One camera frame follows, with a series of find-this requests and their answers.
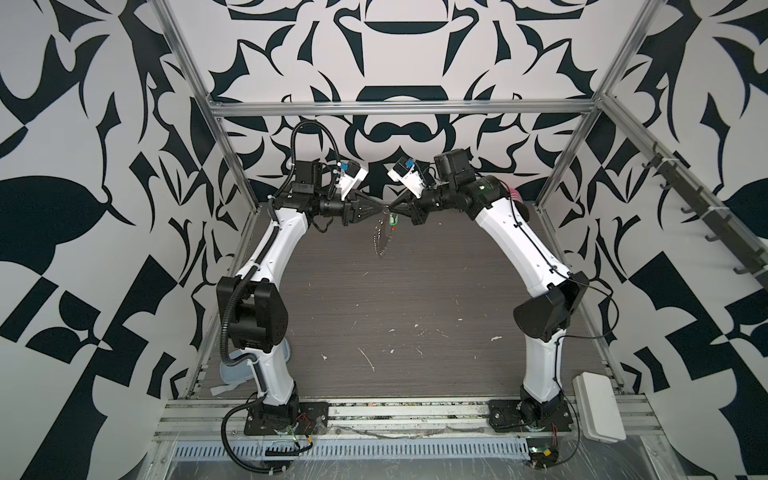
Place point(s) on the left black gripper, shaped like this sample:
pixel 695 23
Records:
pixel 355 209

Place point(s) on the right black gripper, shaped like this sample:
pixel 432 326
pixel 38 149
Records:
pixel 414 210

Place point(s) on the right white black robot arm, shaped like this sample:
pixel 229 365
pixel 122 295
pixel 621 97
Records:
pixel 452 183

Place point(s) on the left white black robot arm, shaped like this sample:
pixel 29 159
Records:
pixel 253 315

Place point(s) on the light blue pad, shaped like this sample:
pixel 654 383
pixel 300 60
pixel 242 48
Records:
pixel 234 369

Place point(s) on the white box device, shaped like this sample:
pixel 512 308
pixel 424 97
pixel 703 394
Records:
pixel 599 414

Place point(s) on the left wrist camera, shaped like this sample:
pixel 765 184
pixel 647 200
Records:
pixel 351 174

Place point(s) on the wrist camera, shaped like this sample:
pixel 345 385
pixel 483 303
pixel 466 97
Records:
pixel 406 172
pixel 351 174

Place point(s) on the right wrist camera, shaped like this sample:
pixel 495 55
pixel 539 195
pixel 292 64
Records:
pixel 406 172

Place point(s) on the aluminium frame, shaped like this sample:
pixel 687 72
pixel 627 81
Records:
pixel 603 103

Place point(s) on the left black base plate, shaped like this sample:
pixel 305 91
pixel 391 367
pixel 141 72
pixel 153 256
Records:
pixel 302 418

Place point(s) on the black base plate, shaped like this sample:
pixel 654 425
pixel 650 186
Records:
pixel 302 418
pixel 528 415

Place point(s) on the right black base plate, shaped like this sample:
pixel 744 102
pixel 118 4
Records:
pixel 528 415

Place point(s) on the white ventilated cable duct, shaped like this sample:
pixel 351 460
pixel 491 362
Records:
pixel 327 449

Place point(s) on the wall hook rail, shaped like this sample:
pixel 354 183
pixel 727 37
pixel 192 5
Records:
pixel 701 204

